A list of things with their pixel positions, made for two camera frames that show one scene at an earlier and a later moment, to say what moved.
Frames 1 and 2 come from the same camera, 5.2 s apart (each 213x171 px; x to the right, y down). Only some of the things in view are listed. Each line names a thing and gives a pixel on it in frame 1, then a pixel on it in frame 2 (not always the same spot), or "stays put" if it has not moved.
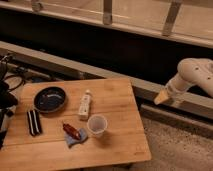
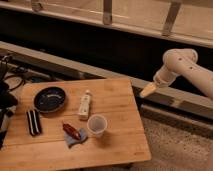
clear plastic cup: [96, 125] stays put
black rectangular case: [34, 120] stays put
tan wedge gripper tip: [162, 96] → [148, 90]
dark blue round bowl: [49, 99] stays put
